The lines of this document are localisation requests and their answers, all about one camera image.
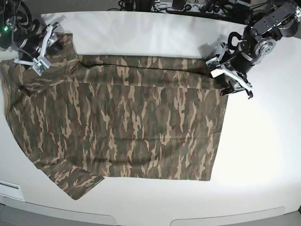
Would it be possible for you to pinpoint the camouflage T-shirt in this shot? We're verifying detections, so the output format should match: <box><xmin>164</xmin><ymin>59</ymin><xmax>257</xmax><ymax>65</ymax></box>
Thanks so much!
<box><xmin>0</xmin><ymin>34</ymin><xmax>228</xmax><ymax>200</ymax></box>

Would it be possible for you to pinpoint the white label bottom left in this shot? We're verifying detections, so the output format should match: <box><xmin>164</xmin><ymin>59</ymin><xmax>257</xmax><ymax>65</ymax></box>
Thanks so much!
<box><xmin>0</xmin><ymin>180</ymin><xmax>25</xmax><ymax>202</ymax></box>

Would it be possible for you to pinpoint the power strip with cables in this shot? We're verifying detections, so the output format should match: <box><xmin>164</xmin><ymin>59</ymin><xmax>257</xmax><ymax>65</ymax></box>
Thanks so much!
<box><xmin>150</xmin><ymin>0</ymin><xmax>252</xmax><ymax>15</ymax></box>

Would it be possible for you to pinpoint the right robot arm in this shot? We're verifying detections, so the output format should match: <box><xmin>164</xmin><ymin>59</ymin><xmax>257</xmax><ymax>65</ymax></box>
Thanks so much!
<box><xmin>0</xmin><ymin>0</ymin><xmax>50</xmax><ymax>61</ymax></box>

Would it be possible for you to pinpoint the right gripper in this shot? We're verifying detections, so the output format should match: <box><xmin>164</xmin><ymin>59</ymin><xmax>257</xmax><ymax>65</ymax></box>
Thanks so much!
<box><xmin>17</xmin><ymin>32</ymin><xmax>59</xmax><ymax>59</ymax></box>

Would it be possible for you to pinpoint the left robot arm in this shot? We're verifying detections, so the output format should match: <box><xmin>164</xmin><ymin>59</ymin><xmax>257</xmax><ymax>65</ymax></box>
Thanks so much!
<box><xmin>220</xmin><ymin>0</ymin><xmax>301</xmax><ymax>83</ymax></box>

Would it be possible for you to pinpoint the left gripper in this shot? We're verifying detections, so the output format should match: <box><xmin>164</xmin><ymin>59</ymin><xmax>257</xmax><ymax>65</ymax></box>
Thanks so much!
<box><xmin>221</xmin><ymin>44</ymin><xmax>253</xmax><ymax>94</ymax></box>

